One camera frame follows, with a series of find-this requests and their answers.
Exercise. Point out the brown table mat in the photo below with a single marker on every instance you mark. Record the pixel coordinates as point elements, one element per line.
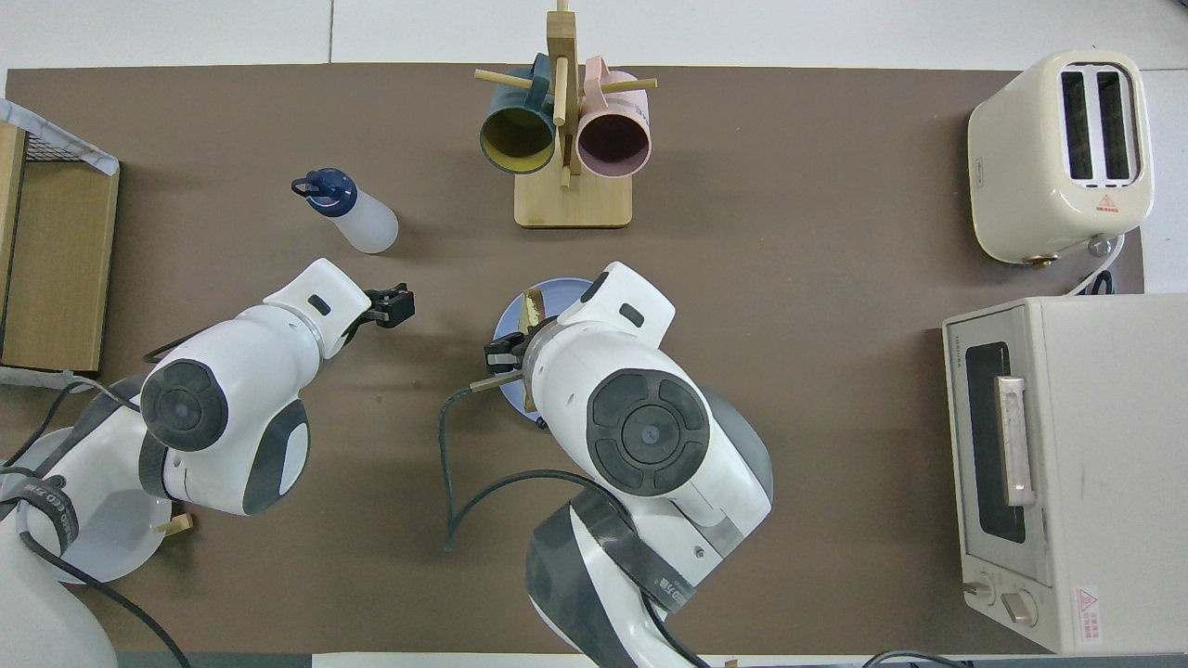
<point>789,417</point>

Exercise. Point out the pale fabric scrap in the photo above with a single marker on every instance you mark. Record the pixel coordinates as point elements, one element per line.
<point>37,376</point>

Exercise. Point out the cream two-slot toaster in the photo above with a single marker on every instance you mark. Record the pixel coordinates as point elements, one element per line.
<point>1021,167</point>

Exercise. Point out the teal mug yellow inside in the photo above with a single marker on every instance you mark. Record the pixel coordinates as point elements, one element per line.
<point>517,139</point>

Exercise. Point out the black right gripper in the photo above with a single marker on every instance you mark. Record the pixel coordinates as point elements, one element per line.
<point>531,348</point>

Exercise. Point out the white checked cloth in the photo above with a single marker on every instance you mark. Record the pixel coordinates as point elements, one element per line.
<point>65,139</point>

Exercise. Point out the blue round plate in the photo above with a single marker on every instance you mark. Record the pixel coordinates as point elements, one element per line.
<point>557,292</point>

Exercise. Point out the pink mug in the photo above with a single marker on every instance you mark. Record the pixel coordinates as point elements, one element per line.
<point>613,144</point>

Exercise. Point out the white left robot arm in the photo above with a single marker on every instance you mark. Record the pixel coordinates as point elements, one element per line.
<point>232,417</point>

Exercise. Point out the wooden mug tree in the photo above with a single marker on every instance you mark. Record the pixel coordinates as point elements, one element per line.
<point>575,204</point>

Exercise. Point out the pale grey plate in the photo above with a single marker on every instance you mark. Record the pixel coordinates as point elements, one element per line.
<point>121,543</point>

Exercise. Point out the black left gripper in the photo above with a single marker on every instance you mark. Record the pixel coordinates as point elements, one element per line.
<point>362,315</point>

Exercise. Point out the white toaster oven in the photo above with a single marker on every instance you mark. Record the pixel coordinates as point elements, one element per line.
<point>1114,464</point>

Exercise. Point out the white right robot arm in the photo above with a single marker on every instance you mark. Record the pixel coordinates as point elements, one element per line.
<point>650,436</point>

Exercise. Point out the translucent bottle navy cap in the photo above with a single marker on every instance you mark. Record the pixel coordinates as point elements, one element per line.
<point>367,223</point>

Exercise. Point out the wooden shelf unit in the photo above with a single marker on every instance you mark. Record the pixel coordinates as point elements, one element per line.
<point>56,269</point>

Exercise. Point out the slice of toast bread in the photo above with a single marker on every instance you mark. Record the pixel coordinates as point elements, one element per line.
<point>534,306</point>

